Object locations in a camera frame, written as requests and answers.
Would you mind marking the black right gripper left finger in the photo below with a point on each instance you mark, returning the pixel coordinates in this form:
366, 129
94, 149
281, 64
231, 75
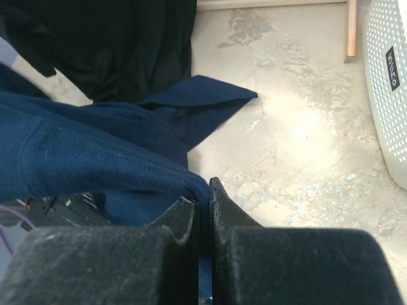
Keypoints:
154, 264

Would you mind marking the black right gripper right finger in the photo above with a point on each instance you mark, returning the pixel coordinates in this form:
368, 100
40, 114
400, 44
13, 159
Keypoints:
252, 264

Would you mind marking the navy blue t shirt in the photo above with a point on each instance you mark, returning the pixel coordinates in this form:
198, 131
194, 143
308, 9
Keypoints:
133, 155

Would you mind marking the black hanging garment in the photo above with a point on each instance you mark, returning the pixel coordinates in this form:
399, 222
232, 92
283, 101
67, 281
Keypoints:
111, 50

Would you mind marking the wooden clothes rack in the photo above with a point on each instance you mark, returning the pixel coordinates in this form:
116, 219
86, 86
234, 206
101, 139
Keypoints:
347, 11

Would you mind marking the cream perforated laundry basket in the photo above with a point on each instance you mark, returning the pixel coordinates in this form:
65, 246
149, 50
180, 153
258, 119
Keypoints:
384, 50

